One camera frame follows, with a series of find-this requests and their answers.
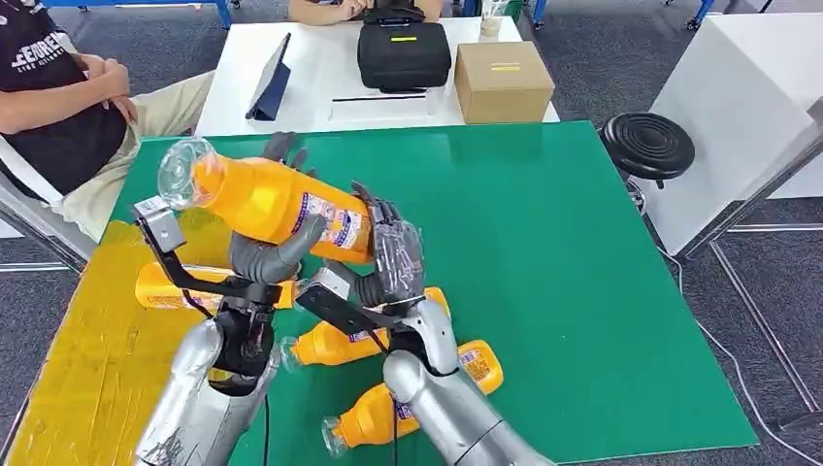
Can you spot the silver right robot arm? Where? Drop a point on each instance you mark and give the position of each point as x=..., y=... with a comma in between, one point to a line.
x=450, y=411

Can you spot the grey metal floor rail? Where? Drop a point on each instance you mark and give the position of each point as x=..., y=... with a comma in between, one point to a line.
x=765, y=328

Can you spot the black carrying bag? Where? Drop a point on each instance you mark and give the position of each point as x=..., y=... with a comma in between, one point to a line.
x=404, y=56

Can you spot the blue metal table leg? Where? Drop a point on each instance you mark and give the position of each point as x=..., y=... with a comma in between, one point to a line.
x=699, y=11

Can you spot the tablet in dark case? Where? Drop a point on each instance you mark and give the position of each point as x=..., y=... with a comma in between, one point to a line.
x=270, y=83

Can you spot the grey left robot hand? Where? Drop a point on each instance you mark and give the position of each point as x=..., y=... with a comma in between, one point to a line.
x=263, y=260

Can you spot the white cabinet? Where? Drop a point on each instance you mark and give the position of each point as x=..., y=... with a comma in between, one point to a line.
x=726, y=116

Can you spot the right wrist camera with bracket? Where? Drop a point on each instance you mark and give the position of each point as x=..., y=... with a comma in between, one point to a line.
x=334, y=309

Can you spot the orange plastic bottle clear cap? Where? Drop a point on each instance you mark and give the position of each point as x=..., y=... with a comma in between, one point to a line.
x=334, y=344
x=257, y=196
x=370, y=418
x=157, y=289

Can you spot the seated person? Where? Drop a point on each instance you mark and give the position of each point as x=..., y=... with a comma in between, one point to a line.
x=58, y=116

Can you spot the clear cup with beige drink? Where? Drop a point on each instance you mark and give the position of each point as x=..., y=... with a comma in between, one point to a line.
x=492, y=22

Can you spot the brown cardboard box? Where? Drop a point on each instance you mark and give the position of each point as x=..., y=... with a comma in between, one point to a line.
x=505, y=83

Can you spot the black pen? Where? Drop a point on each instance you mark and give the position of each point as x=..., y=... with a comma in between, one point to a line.
x=379, y=98

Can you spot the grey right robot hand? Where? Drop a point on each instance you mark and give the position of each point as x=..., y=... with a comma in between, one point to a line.
x=398, y=264

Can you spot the black round stool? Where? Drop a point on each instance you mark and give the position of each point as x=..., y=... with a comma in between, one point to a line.
x=646, y=146

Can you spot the white table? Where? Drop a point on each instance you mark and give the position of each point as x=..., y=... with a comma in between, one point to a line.
x=321, y=71

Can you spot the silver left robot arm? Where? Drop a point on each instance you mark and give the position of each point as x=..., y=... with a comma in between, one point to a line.
x=193, y=411

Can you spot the grey metal chair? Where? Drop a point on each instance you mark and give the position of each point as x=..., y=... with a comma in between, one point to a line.
x=32, y=212

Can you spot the yellow plastic sheet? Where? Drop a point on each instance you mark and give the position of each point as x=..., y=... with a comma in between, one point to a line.
x=83, y=386

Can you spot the green table mat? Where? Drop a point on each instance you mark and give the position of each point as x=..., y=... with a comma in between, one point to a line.
x=546, y=289

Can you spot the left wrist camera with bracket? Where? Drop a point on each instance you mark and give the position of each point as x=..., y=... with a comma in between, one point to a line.
x=161, y=225

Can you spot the grey metal frame rail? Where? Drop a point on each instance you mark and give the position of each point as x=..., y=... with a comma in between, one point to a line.
x=752, y=196

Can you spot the person behind white table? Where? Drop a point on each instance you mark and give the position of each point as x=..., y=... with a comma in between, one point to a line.
x=315, y=9

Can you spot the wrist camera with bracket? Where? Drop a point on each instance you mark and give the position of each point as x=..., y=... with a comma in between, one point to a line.
x=334, y=309
x=161, y=225

